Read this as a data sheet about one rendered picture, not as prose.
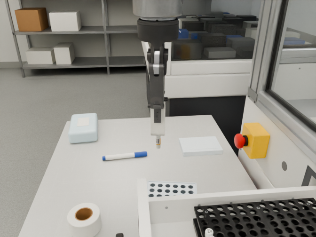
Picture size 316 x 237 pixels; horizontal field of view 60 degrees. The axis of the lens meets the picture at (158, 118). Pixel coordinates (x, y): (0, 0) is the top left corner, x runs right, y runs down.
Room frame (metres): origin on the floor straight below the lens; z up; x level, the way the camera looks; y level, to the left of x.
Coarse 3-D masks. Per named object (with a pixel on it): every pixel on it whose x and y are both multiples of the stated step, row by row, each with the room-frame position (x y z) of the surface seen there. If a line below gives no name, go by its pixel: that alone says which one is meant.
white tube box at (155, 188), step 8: (152, 184) 0.54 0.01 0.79; (160, 184) 0.54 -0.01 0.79; (168, 184) 0.54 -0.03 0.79; (176, 184) 0.54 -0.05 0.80; (184, 184) 0.54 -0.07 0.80; (192, 184) 0.54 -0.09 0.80; (152, 192) 0.51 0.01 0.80; (160, 192) 0.51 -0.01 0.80; (168, 192) 0.52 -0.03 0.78; (176, 192) 0.52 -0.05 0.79; (184, 192) 0.52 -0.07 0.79; (192, 192) 0.52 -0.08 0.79
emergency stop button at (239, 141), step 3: (237, 135) 0.62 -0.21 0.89; (240, 135) 0.61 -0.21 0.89; (234, 138) 0.63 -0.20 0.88; (237, 138) 0.61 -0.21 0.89; (240, 138) 0.60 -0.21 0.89; (243, 138) 0.61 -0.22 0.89; (234, 141) 0.63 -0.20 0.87; (237, 141) 0.61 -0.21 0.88; (240, 141) 0.60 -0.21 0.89; (243, 141) 0.60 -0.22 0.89; (237, 144) 0.60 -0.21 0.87; (240, 144) 0.60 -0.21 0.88; (243, 144) 0.60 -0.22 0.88; (237, 147) 0.60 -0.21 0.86; (240, 147) 0.60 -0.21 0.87
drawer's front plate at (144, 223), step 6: (138, 180) 0.40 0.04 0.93; (144, 180) 0.40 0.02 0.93; (138, 186) 0.38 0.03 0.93; (144, 186) 0.38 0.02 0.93; (138, 192) 0.36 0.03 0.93; (144, 192) 0.36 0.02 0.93; (138, 198) 0.35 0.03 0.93; (144, 198) 0.35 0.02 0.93; (138, 204) 0.34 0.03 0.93; (144, 204) 0.34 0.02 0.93; (138, 210) 0.32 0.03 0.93; (144, 210) 0.32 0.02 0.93; (138, 216) 0.36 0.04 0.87; (144, 216) 0.31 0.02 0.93; (144, 222) 0.30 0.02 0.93; (144, 228) 0.29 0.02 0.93; (150, 228) 0.29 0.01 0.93; (144, 234) 0.28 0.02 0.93; (150, 234) 0.28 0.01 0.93
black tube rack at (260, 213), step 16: (208, 208) 0.36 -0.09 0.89; (224, 208) 0.35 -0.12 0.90; (256, 208) 0.35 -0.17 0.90; (272, 208) 0.35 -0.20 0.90; (288, 208) 0.36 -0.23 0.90; (304, 208) 0.37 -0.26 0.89; (224, 224) 0.32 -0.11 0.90; (240, 224) 0.32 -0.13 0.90; (256, 224) 0.32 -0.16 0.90; (272, 224) 0.35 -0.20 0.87; (288, 224) 0.32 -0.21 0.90; (304, 224) 0.32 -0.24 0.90
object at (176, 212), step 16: (224, 192) 0.40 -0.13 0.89; (240, 192) 0.40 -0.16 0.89; (256, 192) 0.40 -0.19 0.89; (272, 192) 0.40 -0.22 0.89; (288, 192) 0.40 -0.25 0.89; (304, 192) 0.41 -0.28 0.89; (160, 208) 0.38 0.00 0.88; (176, 208) 0.38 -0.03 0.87; (192, 208) 0.39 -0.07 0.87; (240, 208) 0.39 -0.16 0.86; (160, 224) 0.38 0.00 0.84; (176, 224) 0.38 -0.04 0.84; (192, 224) 0.38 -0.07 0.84
